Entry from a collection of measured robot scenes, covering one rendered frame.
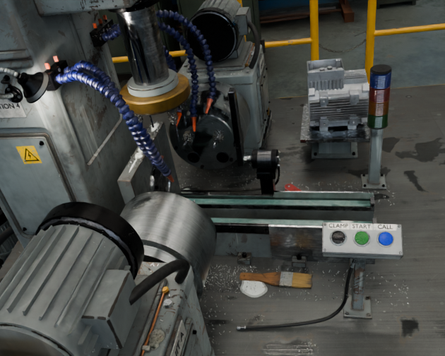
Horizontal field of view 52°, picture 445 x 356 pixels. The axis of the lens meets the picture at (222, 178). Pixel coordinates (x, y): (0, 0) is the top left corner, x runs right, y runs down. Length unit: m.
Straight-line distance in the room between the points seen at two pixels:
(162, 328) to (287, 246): 0.61
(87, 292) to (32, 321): 0.09
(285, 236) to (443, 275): 0.43
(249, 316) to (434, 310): 0.46
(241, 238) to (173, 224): 0.37
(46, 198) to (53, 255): 0.60
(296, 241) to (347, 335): 0.29
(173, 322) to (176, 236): 0.23
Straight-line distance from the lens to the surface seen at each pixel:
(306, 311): 1.27
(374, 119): 1.50
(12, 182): 1.34
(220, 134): 1.45
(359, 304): 1.25
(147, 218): 1.03
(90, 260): 0.73
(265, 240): 1.34
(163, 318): 0.84
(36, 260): 0.74
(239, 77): 1.62
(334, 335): 1.23
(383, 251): 1.07
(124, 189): 1.23
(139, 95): 1.16
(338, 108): 1.64
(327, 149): 1.78
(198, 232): 1.05
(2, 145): 1.27
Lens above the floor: 1.81
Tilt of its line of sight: 36 degrees down
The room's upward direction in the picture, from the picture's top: 10 degrees counter-clockwise
